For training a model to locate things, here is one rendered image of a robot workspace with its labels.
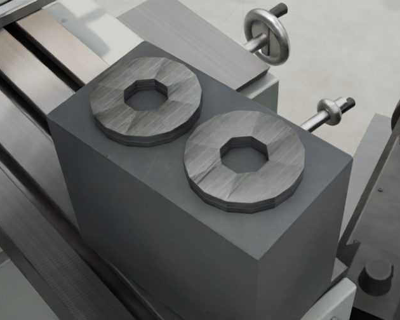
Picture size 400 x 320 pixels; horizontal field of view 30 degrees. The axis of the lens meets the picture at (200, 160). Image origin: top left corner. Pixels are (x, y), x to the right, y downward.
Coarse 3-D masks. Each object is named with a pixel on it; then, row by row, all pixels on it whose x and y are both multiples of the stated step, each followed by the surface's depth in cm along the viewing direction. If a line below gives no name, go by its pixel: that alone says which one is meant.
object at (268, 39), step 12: (252, 12) 135; (264, 12) 133; (276, 12) 134; (252, 24) 138; (264, 24) 135; (276, 24) 132; (252, 36) 140; (264, 36) 136; (276, 36) 133; (288, 36) 134; (252, 48) 135; (264, 48) 139; (276, 48) 136; (288, 48) 134; (264, 60) 140; (276, 60) 137
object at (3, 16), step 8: (0, 0) 95; (8, 0) 96; (16, 0) 96; (24, 0) 97; (32, 0) 97; (40, 0) 97; (48, 0) 98; (56, 0) 99; (0, 8) 96; (8, 8) 96; (16, 8) 96; (24, 8) 97; (32, 8) 97; (0, 16) 95; (8, 16) 96; (16, 16) 96; (24, 16) 97; (0, 24) 96
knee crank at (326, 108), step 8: (320, 104) 140; (328, 104) 139; (336, 104) 139; (344, 104) 141; (352, 104) 144; (320, 112) 140; (328, 112) 140; (336, 112) 138; (344, 112) 144; (312, 120) 138; (320, 120) 139; (328, 120) 141; (336, 120) 139; (304, 128) 137; (312, 128) 138
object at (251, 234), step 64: (128, 64) 61; (64, 128) 59; (128, 128) 56; (192, 128) 58; (256, 128) 56; (128, 192) 58; (192, 192) 54; (256, 192) 52; (320, 192) 53; (128, 256) 67; (192, 256) 57; (256, 256) 50; (320, 256) 62
